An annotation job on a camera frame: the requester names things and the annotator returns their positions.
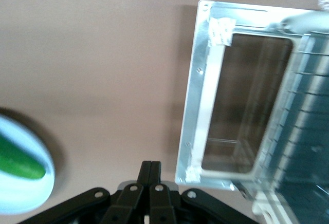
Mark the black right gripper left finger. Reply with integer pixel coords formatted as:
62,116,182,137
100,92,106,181
17,160,153,224

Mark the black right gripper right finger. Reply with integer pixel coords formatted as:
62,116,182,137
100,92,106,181
150,160,255,224

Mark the oven door with silver handle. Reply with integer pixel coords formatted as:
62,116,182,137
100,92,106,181
174,0,322,199

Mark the light blue round plate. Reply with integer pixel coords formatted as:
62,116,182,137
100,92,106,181
0,113,56,215

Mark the green cucumber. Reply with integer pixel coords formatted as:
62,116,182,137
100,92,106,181
0,133,47,180

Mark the white adhesive tape patch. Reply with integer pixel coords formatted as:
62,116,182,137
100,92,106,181
209,17,237,47

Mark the metal wire oven rack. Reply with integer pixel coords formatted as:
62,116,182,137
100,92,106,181
264,30,329,209

